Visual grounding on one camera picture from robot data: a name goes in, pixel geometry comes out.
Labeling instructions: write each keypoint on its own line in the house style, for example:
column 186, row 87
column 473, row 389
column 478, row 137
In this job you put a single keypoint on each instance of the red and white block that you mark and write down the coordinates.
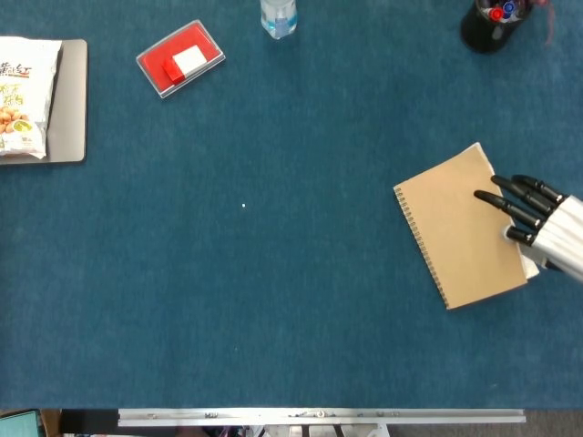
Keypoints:
column 189, row 61

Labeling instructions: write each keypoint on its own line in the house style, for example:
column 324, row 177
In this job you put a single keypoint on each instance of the teal box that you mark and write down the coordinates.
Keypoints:
column 18, row 424

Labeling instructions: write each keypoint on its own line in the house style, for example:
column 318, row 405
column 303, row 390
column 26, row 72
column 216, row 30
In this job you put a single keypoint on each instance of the black mesh pen holder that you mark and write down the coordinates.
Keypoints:
column 483, row 34

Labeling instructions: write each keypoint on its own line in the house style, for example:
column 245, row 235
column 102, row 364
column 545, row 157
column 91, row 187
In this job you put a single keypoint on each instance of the red ink pad case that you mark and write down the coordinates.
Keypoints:
column 155, row 68

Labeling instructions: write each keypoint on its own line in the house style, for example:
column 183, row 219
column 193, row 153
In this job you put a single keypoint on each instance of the aluminium profile rail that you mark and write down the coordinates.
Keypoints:
column 319, row 416

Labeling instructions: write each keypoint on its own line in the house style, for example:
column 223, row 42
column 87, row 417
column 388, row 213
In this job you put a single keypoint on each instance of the upright clear water bottle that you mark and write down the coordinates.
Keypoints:
column 278, row 18

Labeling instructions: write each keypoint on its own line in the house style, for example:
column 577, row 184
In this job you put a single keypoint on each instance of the red capped marker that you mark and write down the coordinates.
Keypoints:
column 495, row 14

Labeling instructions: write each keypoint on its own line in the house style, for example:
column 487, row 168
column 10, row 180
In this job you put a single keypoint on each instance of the brown kraft spiral notebook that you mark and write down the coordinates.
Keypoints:
column 455, row 227

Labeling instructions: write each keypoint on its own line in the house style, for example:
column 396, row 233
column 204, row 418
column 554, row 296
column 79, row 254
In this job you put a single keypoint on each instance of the blue capped marker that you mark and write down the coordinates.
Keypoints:
column 509, row 7

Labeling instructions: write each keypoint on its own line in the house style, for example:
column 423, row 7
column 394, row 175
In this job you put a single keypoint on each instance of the white snack bag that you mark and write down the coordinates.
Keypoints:
column 23, row 91

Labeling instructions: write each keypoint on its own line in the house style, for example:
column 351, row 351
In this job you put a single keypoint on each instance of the silver and black right robot hand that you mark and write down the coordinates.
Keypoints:
column 562, row 232

